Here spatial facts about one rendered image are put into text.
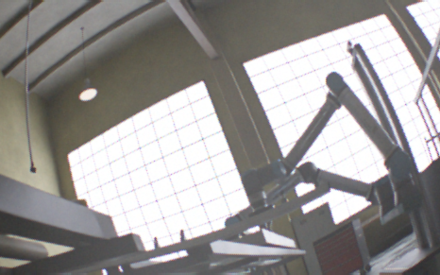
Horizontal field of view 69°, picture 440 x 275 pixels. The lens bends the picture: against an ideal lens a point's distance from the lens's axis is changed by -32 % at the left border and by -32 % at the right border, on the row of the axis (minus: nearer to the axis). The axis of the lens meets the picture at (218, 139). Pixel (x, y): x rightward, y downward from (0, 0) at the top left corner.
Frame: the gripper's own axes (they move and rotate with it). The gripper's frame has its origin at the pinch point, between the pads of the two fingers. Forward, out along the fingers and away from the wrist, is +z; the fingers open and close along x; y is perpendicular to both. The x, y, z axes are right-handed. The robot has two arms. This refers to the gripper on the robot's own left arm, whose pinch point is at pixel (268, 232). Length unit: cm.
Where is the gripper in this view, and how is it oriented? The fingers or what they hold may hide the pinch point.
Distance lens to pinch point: 219.7
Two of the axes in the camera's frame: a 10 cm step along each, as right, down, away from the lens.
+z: 3.3, 8.7, -3.5
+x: 9.1, -4.0, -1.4
